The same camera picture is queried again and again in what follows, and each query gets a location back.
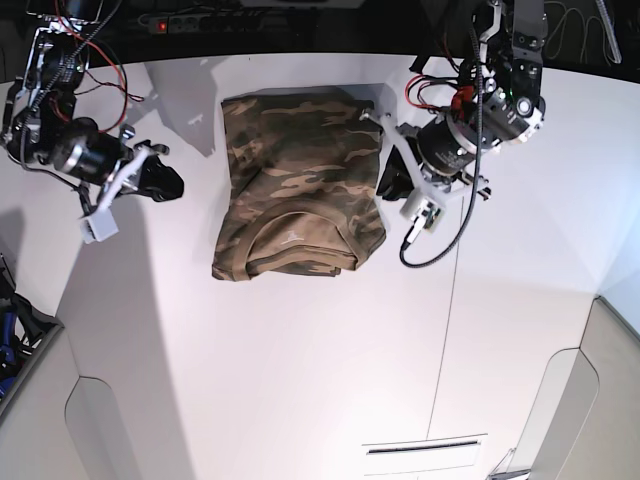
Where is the right gripper black motor body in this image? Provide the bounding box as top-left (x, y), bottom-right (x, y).
top-left (54, 117), bottom-right (171, 221)

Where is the left gripper black motor body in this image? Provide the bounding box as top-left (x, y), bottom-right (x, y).
top-left (396, 112), bottom-right (477, 194)

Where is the camouflage T-shirt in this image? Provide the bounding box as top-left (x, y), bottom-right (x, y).
top-left (212, 88), bottom-right (386, 282)

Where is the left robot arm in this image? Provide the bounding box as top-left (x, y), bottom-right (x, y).
top-left (376, 1), bottom-right (547, 201)

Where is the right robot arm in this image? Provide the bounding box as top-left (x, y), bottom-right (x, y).
top-left (1, 1), bottom-right (184, 216)

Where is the white power strip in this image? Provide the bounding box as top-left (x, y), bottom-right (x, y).
top-left (137, 11), bottom-right (263, 35)

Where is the blue and black equipment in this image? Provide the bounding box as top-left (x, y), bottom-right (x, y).
top-left (1, 254), bottom-right (63, 402)

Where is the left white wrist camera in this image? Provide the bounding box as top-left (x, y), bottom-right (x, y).
top-left (400, 189), bottom-right (444, 237)

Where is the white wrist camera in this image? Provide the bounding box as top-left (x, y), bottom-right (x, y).
top-left (80, 210), bottom-right (119, 244)
top-left (400, 189), bottom-right (444, 237)

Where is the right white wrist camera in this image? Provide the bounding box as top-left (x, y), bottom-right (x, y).
top-left (80, 210), bottom-right (119, 244)

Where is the black braided camera cable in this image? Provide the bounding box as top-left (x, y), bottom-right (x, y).
top-left (398, 14), bottom-right (496, 269)

